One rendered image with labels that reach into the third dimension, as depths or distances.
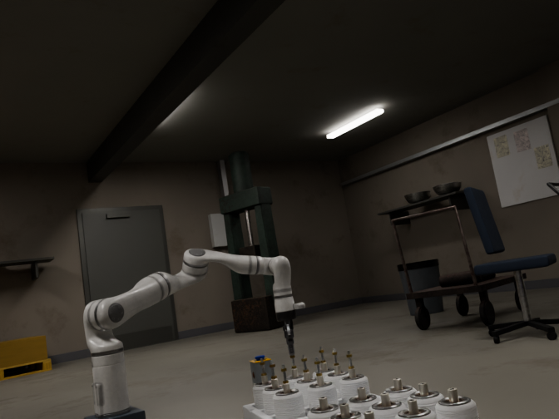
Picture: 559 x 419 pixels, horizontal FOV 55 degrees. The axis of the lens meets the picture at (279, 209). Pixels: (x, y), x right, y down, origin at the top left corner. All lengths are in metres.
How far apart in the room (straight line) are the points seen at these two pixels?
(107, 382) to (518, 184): 7.20
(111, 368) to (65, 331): 6.70
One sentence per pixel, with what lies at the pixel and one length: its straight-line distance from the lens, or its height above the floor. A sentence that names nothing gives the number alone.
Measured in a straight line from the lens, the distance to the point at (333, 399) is 1.81.
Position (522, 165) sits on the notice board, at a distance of 8.22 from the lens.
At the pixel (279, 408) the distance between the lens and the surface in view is 1.77.
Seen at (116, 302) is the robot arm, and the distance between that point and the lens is 1.65.
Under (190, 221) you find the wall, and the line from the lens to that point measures 9.04.
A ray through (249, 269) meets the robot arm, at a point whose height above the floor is 0.66.
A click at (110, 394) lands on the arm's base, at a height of 0.36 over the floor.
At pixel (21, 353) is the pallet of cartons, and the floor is 0.26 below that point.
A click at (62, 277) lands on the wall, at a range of 8.37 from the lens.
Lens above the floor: 0.59
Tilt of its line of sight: 8 degrees up
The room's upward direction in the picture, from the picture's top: 9 degrees counter-clockwise
